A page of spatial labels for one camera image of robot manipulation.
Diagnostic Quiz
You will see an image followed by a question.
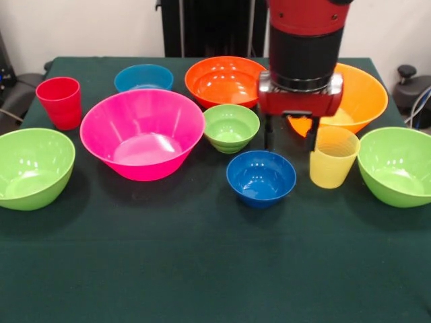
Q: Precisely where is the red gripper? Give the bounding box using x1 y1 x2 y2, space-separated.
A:
258 82 343 152

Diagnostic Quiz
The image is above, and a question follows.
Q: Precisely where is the yellow plastic cup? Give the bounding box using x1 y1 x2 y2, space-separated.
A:
309 126 362 190

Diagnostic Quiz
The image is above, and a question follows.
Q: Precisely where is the small green plastic bowl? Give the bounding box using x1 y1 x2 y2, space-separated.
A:
203 104 261 155

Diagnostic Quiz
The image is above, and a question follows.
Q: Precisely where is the black computer tower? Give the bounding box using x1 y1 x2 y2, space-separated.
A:
0 30 17 89

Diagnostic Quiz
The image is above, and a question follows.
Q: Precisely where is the dark blue plastic bowl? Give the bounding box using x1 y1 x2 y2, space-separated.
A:
226 149 298 209

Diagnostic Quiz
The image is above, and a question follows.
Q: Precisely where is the large orange plastic bowl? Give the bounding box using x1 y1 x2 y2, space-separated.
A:
286 63 389 137

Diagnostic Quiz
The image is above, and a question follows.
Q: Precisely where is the red-orange plastic bowl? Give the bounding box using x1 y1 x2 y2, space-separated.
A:
184 55 270 110

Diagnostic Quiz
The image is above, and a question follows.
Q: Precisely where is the large green plastic bowl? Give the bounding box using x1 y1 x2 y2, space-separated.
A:
0 127 76 212
357 126 431 209

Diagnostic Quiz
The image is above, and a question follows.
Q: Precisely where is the large pink plastic bowl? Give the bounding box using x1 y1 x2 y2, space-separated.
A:
79 88 206 182

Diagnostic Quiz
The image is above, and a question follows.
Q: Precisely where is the light blue plastic bowl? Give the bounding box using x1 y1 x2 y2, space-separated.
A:
113 63 174 94

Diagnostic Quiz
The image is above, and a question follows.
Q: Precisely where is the dark green tablecloth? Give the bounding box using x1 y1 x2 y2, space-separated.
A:
0 55 431 323

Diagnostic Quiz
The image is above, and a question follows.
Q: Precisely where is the red plastic cup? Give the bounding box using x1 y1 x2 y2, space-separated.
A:
35 76 83 131

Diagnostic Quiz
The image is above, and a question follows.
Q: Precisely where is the light blue cable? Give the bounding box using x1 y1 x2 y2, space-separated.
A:
403 85 431 129

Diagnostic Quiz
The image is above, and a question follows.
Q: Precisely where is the grey cable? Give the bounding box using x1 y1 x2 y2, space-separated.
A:
0 108 24 122

